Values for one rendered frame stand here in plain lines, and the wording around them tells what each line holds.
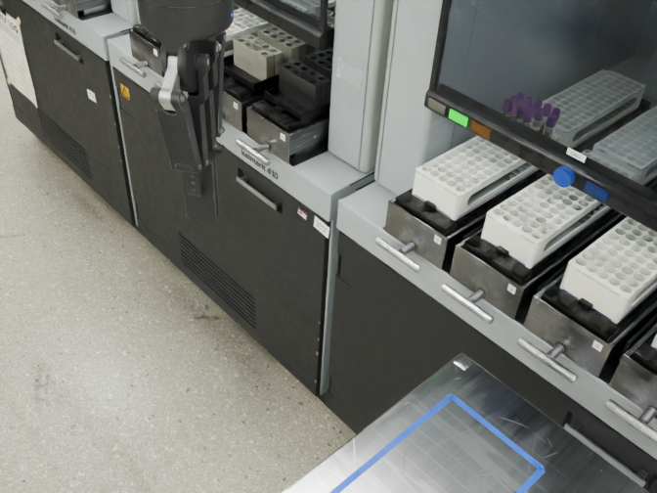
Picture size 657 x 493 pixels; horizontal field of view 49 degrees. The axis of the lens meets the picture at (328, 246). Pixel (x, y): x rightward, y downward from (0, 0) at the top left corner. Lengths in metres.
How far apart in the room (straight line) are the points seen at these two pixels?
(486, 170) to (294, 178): 0.40
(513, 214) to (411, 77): 0.29
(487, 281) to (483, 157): 0.24
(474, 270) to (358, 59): 0.44
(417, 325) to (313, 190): 0.33
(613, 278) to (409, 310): 0.41
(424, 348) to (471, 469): 0.52
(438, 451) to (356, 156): 0.70
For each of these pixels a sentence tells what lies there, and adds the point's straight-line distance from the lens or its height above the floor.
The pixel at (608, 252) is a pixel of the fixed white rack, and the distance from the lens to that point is 1.18.
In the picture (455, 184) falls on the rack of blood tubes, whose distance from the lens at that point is 1.24.
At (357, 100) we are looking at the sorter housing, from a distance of 1.38.
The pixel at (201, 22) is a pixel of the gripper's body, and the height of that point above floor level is 1.33.
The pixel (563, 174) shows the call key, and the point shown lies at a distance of 1.08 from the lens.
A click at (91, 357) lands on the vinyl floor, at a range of 2.12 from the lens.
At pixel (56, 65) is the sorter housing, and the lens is 2.38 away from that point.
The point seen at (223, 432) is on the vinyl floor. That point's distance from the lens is 1.91.
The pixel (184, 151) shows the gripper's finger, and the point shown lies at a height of 1.22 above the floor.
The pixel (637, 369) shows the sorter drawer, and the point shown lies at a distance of 1.11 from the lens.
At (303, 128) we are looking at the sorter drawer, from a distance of 1.45.
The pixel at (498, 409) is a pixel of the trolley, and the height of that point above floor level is 0.82.
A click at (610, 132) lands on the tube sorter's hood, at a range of 1.05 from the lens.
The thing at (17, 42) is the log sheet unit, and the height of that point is 0.49.
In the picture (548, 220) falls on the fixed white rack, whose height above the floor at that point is 0.87.
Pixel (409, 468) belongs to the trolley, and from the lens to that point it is 0.89.
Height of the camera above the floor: 1.56
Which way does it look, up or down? 41 degrees down
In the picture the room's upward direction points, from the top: 4 degrees clockwise
